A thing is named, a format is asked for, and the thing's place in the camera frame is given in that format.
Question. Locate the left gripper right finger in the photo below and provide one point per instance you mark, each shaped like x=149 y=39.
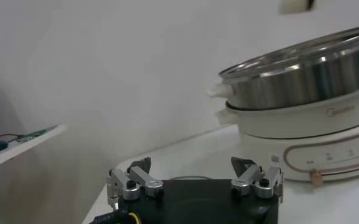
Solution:
x=252 y=176

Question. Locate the white side table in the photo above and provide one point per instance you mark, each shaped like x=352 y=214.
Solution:
x=30 y=146

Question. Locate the stainless steel steamer basket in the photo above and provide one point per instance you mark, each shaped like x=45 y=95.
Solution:
x=304 y=82

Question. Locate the white electric cooker base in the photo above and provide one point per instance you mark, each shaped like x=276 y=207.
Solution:
x=289 y=134

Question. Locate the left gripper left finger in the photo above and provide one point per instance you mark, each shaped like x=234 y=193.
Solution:
x=136 y=178

